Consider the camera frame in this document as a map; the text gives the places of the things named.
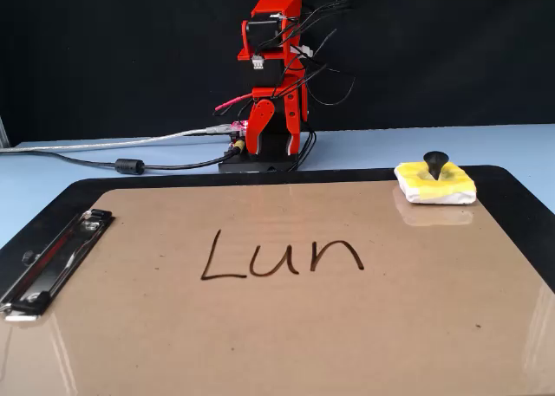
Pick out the black power cable with ferrite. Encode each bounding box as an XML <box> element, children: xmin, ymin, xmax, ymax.
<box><xmin>25</xmin><ymin>142</ymin><xmax>245</xmax><ymax>176</ymax></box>

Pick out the black desk mat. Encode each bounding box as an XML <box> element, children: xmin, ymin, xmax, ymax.
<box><xmin>0</xmin><ymin>165</ymin><xmax>555</xmax><ymax>304</ymax></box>

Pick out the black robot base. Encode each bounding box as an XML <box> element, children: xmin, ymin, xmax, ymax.
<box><xmin>218</xmin><ymin>125</ymin><xmax>314</xmax><ymax>174</ymax></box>

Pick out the silver metal clipboard clip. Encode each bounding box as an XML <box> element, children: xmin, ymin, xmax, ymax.
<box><xmin>0</xmin><ymin>208</ymin><xmax>116</xmax><ymax>324</ymax></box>

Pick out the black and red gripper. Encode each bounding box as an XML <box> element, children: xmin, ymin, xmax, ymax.
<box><xmin>237</xmin><ymin>49</ymin><xmax>309</xmax><ymax>157</ymax></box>

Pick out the red wire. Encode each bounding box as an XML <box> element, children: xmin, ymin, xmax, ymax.
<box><xmin>213</xmin><ymin>93</ymin><xmax>255</xmax><ymax>113</ymax></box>

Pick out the brown clipboard board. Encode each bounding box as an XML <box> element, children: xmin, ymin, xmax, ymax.
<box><xmin>0</xmin><ymin>178</ymin><xmax>555</xmax><ymax>396</ymax></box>

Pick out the black backdrop cloth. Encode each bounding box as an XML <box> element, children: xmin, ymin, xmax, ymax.
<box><xmin>0</xmin><ymin>0</ymin><xmax>555</xmax><ymax>148</ymax></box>

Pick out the yellow sponge with black knob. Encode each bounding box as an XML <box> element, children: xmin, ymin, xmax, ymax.
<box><xmin>393</xmin><ymin>150</ymin><xmax>477</xmax><ymax>207</ymax></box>

